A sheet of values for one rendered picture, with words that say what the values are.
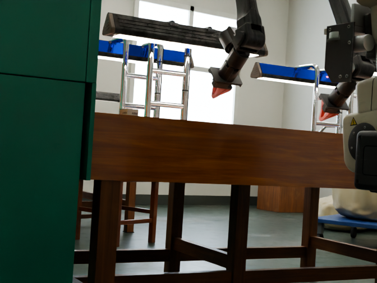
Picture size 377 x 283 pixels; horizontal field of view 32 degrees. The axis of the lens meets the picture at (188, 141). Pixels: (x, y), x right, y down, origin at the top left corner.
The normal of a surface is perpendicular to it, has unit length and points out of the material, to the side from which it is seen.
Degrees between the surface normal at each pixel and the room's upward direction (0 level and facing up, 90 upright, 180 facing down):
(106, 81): 90
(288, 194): 90
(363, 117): 90
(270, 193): 90
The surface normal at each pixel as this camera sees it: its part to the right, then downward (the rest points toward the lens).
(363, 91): -0.84, -0.06
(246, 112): 0.55, 0.02
